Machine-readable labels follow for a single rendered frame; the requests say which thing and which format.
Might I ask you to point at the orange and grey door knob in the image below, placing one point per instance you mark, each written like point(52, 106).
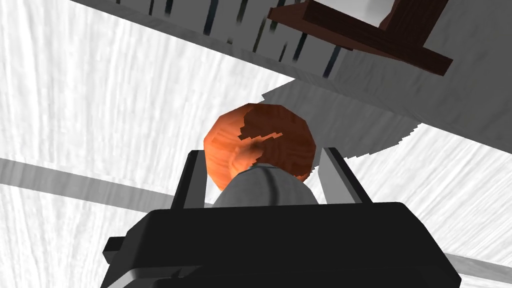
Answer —
point(264, 136)

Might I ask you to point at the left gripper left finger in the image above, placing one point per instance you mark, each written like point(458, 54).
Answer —
point(192, 184)

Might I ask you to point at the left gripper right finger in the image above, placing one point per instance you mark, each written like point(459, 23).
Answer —
point(340, 182)

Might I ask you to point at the dark brown wooden furniture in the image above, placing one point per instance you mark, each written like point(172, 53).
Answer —
point(372, 34)

